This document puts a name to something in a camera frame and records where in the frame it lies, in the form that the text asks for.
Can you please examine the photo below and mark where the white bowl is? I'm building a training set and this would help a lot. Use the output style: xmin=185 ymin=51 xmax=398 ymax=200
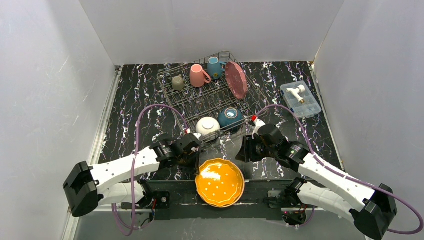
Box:
xmin=195 ymin=117 xmax=221 ymax=141

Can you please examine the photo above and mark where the orange polka dot plate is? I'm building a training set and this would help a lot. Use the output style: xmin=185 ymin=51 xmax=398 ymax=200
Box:
xmin=195 ymin=158 xmax=245 ymax=208

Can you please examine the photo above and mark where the teal bowl beige inside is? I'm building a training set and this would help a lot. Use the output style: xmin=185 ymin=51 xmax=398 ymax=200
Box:
xmin=217 ymin=107 xmax=243 ymax=132

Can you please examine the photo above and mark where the grey wire dish rack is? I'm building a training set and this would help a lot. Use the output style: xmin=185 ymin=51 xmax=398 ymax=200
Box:
xmin=156 ymin=56 xmax=269 ymax=138

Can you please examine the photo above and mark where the small grey cup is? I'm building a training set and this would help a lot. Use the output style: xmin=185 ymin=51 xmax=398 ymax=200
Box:
xmin=171 ymin=75 xmax=185 ymax=91

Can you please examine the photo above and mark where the pink polka dot plate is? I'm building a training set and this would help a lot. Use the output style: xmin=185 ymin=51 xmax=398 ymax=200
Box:
xmin=225 ymin=61 xmax=248 ymax=100

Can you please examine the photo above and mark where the pink handled mug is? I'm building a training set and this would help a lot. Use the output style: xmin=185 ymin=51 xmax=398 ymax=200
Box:
xmin=189 ymin=64 xmax=212 ymax=88

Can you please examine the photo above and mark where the blue handled mug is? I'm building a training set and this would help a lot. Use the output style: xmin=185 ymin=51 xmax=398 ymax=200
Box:
xmin=207 ymin=56 xmax=226 ymax=80

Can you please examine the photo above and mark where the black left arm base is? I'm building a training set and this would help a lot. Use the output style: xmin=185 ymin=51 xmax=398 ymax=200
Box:
xmin=135 ymin=179 xmax=171 ymax=229

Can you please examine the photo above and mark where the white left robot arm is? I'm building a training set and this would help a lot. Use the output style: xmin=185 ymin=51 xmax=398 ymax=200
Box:
xmin=63 ymin=133 xmax=202 ymax=218

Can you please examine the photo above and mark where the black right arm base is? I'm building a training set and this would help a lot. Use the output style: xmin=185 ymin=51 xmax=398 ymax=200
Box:
xmin=263 ymin=177 xmax=315 ymax=228

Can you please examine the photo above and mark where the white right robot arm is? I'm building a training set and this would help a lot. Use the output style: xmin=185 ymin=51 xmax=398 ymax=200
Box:
xmin=236 ymin=122 xmax=398 ymax=240

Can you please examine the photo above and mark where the clear plastic parts box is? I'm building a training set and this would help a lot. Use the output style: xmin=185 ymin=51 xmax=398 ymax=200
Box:
xmin=280 ymin=80 xmax=322 ymax=119

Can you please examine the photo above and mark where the white pipe fitting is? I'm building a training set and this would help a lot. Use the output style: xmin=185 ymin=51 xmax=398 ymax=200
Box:
xmin=286 ymin=85 xmax=306 ymax=104

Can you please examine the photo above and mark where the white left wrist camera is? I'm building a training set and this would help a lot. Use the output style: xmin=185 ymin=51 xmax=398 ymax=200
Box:
xmin=184 ymin=128 xmax=202 ymax=140

